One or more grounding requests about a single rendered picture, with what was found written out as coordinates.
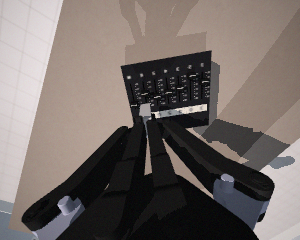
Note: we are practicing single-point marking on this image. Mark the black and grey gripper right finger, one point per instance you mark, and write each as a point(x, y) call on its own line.
point(242, 190)

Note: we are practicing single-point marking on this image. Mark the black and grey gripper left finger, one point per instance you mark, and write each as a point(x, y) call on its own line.
point(115, 162)

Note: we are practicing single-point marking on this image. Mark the black lighting desk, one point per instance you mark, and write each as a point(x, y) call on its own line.
point(177, 88)

